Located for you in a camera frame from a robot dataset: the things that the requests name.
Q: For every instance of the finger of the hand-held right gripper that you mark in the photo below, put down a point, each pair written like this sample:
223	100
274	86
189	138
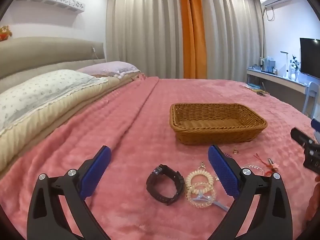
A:
316	125
301	136

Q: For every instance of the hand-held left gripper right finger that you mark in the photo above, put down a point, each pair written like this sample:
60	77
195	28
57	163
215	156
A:
223	172

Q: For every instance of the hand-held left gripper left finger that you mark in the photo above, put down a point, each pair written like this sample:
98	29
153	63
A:
96	172

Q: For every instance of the light blue hair clip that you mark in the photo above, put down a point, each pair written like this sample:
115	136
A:
201	198

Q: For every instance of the brown wicker basket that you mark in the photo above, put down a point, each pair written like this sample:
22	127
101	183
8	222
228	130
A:
215	135

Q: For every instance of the black wrist watch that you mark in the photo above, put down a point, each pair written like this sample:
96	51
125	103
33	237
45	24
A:
178	180

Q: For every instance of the person's right hand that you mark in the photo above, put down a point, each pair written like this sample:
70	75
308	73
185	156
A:
313	205

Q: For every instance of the small gold clasp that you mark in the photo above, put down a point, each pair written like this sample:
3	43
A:
235	151

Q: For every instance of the light blue chair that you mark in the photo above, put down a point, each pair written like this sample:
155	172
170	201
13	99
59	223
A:
312	92

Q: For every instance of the pink blanket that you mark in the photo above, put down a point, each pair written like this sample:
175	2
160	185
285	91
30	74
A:
125	135

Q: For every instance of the white vase with flowers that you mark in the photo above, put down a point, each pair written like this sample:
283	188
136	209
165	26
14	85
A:
294	67

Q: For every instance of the white desk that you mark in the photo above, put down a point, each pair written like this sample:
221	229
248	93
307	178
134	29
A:
275	78

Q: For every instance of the small clutter on blanket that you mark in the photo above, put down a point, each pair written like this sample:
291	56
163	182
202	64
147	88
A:
257	90

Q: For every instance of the beige quilt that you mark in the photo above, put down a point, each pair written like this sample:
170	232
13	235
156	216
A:
62	115

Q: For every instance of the white desk lamp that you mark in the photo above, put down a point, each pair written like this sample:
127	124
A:
286	65

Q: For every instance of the black television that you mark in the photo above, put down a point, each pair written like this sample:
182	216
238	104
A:
311	55

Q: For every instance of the row of books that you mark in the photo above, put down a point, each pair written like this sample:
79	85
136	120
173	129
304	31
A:
268	63

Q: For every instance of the white floral pillow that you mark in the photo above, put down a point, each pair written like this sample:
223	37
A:
42	92

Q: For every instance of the purple pillow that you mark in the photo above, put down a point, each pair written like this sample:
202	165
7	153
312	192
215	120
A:
110	67

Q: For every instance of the grey curtain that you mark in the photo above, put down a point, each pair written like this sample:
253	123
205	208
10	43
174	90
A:
232	37
145	30

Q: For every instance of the beige padded headboard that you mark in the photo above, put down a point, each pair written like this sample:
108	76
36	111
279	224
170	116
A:
37	55

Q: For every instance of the orange curtain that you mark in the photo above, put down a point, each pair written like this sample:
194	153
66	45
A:
193	35

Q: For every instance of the orange stuffed toy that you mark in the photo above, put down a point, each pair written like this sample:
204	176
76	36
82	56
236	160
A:
5	33

